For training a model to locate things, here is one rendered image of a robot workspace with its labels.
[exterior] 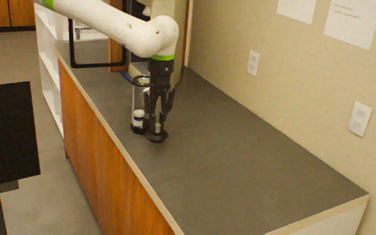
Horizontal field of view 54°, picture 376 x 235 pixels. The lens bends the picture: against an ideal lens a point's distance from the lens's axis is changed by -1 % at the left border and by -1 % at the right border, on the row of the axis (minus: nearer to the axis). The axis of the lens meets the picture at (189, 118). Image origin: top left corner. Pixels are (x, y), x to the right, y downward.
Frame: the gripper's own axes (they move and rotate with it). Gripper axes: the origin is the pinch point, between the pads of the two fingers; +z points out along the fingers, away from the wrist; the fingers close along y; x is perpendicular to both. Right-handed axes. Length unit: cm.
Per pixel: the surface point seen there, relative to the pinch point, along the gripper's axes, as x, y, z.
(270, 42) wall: -13, -60, -24
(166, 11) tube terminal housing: -48, -24, -31
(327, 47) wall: 19, -61, -32
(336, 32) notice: 21, -60, -38
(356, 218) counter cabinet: 56, -55, 20
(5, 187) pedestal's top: 4, 55, 13
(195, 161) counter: 15.3, -9.5, 10.6
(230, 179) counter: 29.7, -15.7, 10.5
